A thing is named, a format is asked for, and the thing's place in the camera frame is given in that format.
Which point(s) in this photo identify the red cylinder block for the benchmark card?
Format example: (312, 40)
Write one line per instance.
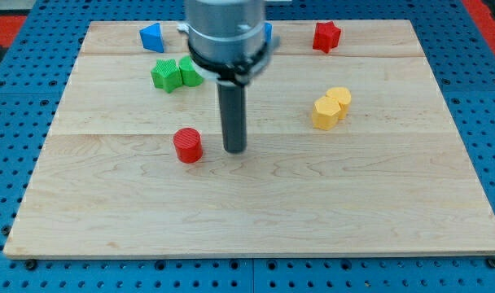
(188, 146)

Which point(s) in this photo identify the blue block behind arm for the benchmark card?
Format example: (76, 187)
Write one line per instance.
(268, 32)

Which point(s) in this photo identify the light wooden board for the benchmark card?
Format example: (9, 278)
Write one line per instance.
(390, 179)

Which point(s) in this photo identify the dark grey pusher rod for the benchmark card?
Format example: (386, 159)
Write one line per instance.
(232, 104)

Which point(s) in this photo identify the yellow hexagon block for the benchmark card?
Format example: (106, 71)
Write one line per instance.
(325, 113)

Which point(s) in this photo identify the green cylinder block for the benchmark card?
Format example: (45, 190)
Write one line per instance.
(190, 77)

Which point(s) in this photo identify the green star block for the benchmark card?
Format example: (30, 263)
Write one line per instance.
(166, 75)

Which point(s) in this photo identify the yellow cylinder block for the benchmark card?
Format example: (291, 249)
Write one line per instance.
(344, 98)

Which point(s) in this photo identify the red star block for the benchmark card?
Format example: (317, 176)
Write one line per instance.
(326, 36)

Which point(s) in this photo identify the blue triangle block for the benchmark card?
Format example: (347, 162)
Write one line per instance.
(152, 39)

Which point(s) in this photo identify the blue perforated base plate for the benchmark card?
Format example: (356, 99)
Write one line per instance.
(34, 71)

